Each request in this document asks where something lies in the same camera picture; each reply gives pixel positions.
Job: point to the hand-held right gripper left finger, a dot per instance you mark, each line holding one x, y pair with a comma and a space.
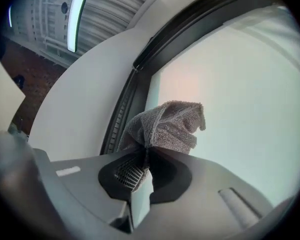
90, 184

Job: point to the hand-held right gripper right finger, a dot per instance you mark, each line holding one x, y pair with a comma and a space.
202, 196

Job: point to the grey cloth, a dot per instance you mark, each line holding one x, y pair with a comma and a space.
170, 126

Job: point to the frosted window glass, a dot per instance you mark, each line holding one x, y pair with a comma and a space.
240, 96

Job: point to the ceiling light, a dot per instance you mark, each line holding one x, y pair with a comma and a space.
75, 21

